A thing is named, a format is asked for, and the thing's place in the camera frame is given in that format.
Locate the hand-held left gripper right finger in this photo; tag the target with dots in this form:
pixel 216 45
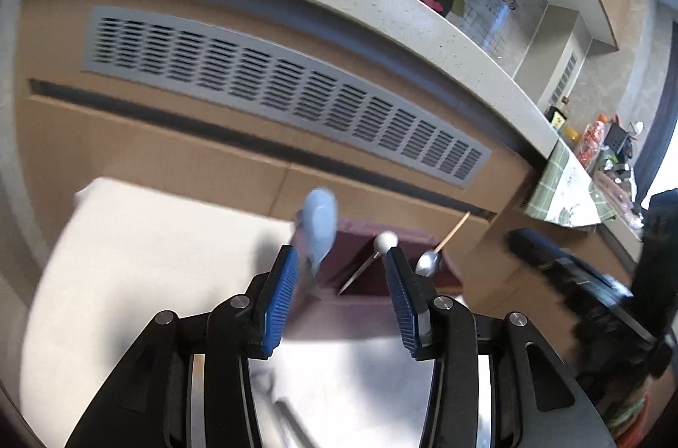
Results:
pixel 400 305

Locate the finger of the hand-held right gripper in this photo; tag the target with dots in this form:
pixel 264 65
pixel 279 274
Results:
pixel 529 244

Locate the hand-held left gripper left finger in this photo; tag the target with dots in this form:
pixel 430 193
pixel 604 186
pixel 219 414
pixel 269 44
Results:
pixel 280 300

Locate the maroon utensil holder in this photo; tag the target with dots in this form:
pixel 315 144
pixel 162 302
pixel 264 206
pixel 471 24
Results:
pixel 360 321

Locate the round metal spoon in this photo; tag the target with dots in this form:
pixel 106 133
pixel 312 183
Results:
pixel 429 262

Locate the metal stick with white ball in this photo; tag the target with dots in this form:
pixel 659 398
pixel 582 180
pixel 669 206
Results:
pixel 385 241

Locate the wooden chopstick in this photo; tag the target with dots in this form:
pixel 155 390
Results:
pixel 453 231

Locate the blue-grey plastic spoon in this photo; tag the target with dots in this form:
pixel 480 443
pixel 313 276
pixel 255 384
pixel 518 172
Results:
pixel 320 220

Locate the green checked towel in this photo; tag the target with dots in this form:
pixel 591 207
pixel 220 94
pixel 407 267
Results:
pixel 561 188

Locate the pink basket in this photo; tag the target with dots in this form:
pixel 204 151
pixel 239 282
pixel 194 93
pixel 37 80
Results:
pixel 614 186

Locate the orange snack packet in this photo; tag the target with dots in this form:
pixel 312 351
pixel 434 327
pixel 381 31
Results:
pixel 590 138

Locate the small dark box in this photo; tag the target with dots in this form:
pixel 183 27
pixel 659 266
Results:
pixel 556 115

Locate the black utensil rack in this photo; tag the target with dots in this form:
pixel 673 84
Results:
pixel 619 138

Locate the white tablecloth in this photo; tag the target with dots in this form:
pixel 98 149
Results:
pixel 132 241

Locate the wooden kitchen cabinet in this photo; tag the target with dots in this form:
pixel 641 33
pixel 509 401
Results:
pixel 159 151

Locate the grey vent grille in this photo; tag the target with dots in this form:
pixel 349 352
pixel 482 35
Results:
pixel 265 83

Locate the white wall vent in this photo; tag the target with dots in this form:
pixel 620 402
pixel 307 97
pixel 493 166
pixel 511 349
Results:
pixel 564 77

